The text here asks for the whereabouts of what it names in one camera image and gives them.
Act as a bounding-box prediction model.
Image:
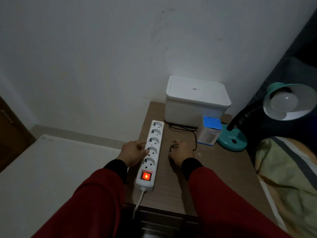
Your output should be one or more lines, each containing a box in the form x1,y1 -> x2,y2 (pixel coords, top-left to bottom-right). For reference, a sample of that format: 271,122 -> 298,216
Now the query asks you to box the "person's left hand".
117,140 -> 150,168

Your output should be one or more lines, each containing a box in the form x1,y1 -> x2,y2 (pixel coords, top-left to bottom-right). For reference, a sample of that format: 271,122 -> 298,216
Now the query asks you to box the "person's right hand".
168,140 -> 195,168

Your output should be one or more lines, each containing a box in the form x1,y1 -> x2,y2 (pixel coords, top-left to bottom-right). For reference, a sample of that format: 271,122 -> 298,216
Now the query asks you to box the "black lamp power cable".
168,122 -> 198,154

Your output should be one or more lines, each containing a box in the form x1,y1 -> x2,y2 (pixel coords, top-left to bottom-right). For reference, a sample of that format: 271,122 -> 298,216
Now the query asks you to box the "blue and white bulb carton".
196,115 -> 223,146

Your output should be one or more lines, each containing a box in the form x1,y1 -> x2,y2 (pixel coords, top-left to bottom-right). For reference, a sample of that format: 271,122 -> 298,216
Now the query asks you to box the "white power strip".
134,119 -> 165,192

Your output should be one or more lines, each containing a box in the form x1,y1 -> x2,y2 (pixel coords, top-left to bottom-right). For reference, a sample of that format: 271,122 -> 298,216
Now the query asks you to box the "teal desk lamp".
217,82 -> 317,152

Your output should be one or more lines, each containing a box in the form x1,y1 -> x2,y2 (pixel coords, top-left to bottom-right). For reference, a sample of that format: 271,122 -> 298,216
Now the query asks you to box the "white storage box lid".
165,75 -> 232,109

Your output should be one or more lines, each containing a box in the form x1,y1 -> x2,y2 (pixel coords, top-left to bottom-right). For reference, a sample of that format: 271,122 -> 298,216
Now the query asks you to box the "white light bulb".
270,91 -> 299,113

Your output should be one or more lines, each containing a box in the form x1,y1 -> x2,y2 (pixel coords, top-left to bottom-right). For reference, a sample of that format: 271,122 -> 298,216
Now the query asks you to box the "person's left forearm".
31,159 -> 129,238

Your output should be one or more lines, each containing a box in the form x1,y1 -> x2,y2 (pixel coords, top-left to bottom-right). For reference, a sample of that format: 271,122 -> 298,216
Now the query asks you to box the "person's right forearm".
181,157 -> 293,238

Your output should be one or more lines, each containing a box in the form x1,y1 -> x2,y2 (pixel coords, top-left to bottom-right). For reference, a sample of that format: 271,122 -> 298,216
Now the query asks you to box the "white plastic storage box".
164,96 -> 228,128

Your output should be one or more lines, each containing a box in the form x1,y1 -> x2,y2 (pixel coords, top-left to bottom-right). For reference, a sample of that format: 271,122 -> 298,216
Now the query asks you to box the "brown wooden bedside table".
123,101 -> 275,238

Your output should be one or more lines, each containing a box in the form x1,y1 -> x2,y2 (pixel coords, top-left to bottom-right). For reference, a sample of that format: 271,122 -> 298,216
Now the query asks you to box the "large white flat panel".
0,135 -> 122,238

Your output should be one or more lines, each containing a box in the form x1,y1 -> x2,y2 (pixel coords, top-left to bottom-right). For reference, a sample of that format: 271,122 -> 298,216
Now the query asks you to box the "striped bed sheet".
255,136 -> 317,238

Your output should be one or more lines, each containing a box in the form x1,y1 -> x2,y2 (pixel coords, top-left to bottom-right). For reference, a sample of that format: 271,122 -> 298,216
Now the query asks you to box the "brown wooden door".
0,96 -> 36,173

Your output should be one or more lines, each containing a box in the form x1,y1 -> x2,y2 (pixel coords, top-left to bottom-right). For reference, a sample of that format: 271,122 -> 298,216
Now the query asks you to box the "grey cushion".
257,56 -> 317,107

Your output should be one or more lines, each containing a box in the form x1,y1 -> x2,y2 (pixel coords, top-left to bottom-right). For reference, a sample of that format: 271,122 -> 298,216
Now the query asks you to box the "dark grey padded headboard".
247,10 -> 317,146

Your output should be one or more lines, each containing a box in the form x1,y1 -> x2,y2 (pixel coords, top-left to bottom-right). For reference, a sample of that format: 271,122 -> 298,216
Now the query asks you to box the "white power strip cable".
132,189 -> 145,220

